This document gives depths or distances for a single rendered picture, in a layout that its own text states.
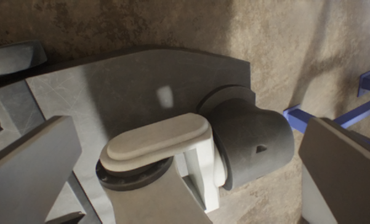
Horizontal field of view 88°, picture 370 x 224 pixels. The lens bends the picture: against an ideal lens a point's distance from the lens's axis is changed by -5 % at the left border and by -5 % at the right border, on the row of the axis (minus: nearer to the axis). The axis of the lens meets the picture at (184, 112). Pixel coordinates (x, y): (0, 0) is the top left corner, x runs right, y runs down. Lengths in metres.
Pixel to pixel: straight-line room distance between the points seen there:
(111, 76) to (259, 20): 0.52
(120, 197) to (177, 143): 0.12
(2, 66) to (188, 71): 0.35
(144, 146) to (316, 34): 0.79
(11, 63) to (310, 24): 0.90
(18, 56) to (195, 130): 0.35
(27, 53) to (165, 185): 0.35
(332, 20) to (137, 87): 0.80
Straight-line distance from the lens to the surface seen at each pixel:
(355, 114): 0.96
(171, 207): 0.30
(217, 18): 0.67
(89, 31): 0.60
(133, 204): 0.32
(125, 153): 0.34
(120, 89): 0.45
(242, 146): 0.38
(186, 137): 0.34
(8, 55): 0.47
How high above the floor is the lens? 0.60
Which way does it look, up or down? 60 degrees down
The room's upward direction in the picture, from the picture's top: 140 degrees clockwise
